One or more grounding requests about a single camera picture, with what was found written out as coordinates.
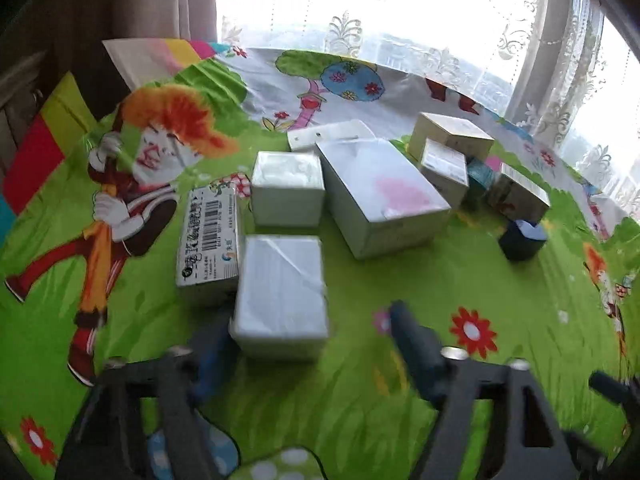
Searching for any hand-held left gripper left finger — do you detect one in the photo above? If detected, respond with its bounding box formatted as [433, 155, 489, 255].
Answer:
[54, 309, 237, 480]

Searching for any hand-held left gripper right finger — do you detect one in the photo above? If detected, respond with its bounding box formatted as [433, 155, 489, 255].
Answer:
[389, 300, 572, 480]

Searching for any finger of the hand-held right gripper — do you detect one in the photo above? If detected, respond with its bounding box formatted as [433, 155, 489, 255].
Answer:
[588, 370, 638, 410]

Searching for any white medicine box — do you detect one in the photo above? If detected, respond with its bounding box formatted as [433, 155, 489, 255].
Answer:
[419, 139, 470, 209]

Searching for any teal box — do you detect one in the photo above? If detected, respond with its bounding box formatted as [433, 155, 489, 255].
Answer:
[466, 157, 497, 207]

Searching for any cartoon printed cloth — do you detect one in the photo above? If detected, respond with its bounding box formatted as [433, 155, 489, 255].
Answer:
[0, 37, 640, 480]

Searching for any white box with barcode label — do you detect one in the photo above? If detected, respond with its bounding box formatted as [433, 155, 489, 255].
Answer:
[175, 182, 247, 307]

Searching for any dark blue small box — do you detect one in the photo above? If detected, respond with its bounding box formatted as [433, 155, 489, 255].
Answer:
[497, 218, 549, 263]

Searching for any large white box pink print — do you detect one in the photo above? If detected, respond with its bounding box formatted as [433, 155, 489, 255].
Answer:
[315, 137, 453, 261]

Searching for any small white box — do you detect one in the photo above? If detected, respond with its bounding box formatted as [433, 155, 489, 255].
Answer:
[249, 151, 327, 229]

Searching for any medicine box red print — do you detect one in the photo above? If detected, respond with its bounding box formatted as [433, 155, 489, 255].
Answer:
[486, 162, 552, 224]

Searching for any beige cardboard box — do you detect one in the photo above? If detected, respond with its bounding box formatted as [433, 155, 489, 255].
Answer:
[408, 112, 496, 164]

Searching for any flat white case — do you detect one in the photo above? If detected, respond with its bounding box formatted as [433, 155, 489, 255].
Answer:
[286, 119, 377, 153]

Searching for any white nightstand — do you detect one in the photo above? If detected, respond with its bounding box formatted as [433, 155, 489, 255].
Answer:
[0, 49, 53, 173]

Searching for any white lace curtain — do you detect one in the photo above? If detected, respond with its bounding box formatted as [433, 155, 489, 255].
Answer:
[214, 0, 640, 221]

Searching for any pink drape curtain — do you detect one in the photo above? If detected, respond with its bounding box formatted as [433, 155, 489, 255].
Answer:
[0, 0, 222, 128]

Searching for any white window frame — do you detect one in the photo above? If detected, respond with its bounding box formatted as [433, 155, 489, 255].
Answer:
[504, 0, 603, 132]

